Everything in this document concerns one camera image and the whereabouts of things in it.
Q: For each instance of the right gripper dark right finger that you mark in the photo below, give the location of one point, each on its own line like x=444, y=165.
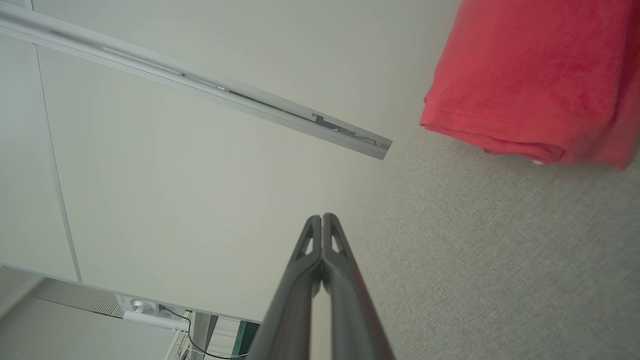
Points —
x=355, y=320

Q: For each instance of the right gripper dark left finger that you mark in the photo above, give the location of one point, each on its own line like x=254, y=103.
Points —
x=287, y=320

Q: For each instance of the red t-shirt with white sleeves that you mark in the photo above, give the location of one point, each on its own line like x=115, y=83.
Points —
x=535, y=75

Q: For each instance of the grey ribbed panel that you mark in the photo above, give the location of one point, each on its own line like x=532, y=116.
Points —
x=75, y=330

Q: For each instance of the green metal post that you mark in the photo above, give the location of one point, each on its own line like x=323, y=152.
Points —
x=245, y=340

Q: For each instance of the white wall device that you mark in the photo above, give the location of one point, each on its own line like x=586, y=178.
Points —
x=150, y=315

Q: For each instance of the silver aluminium rail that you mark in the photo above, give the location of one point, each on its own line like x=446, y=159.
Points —
x=200, y=82

